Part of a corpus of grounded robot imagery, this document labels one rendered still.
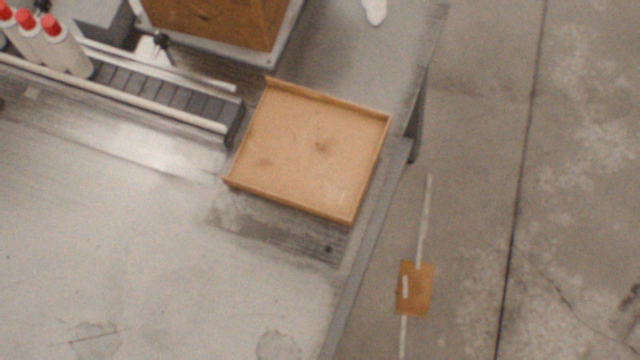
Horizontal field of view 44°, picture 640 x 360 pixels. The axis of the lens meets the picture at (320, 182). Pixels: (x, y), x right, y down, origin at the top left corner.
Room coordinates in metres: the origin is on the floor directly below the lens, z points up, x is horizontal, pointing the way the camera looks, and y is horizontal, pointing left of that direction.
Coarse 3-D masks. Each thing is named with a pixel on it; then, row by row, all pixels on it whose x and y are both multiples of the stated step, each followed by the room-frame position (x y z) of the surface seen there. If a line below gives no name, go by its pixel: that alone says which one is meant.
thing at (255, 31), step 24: (144, 0) 1.09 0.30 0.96; (168, 0) 1.06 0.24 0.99; (192, 0) 1.03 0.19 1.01; (216, 0) 1.00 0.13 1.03; (240, 0) 0.98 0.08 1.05; (264, 0) 0.98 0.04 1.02; (288, 0) 1.08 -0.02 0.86; (168, 24) 1.07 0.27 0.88; (192, 24) 1.04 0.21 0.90; (216, 24) 1.01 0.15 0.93; (240, 24) 0.98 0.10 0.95; (264, 24) 0.96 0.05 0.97; (264, 48) 0.96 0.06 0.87
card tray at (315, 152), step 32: (288, 96) 0.85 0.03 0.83; (320, 96) 0.82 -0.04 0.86; (256, 128) 0.79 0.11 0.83; (288, 128) 0.77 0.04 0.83; (320, 128) 0.75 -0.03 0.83; (352, 128) 0.74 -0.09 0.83; (384, 128) 0.72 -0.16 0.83; (256, 160) 0.71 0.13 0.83; (288, 160) 0.70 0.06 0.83; (320, 160) 0.68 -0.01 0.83; (352, 160) 0.66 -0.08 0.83; (256, 192) 0.63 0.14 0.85; (288, 192) 0.62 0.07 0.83; (320, 192) 0.61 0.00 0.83; (352, 192) 0.59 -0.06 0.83; (352, 224) 0.52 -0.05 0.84
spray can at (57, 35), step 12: (48, 24) 0.99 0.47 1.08; (60, 24) 1.01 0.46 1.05; (48, 36) 0.99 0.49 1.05; (60, 36) 0.98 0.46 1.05; (72, 36) 1.00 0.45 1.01; (60, 48) 0.97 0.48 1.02; (72, 48) 0.98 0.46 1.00; (72, 60) 0.97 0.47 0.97; (84, 60) 0.99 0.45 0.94; (72, 72) 0.98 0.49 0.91; (84, 72) 0.98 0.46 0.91
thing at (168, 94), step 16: (16, 48) 1.09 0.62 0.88; (96, 64) 1.01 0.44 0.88; (112, 64) 1.00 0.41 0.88; (96, 80) 0.97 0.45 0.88; (112, 80) 0.96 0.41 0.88; (128, 80) 0.95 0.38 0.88; (144, 80) 0.94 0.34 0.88; (160, 80) 0.93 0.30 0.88; (144, 96) 0.90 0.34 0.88; (160, 96) 0.89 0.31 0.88; (176, 96) 0.88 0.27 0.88; (192, 96) 0.88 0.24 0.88; (208, 96) 0.87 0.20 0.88; (192, 112) 0.84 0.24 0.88; (208, 112) 0.83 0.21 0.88; (224, 112) 0.82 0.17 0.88
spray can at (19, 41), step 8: (0, 0) 1.07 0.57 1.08; (0, 8) 1.05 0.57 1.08; (8, 8) 1.06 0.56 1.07; (0, 16) 1.05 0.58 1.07; (8, 16) 1.05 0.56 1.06; (0, 24) 1.04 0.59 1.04; (8, 24) 1.04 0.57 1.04; (16, 24) 1.04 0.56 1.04; (8, 32) 1.04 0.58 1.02; (16, 32) 1.04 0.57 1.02; (16, 40) 1.04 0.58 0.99; (24, 40) 1.04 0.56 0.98; (24, 48) 1.04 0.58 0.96; (24, 56) 1.05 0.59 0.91; (32, 56) 1.04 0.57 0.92; (40, 64) 1.03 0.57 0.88
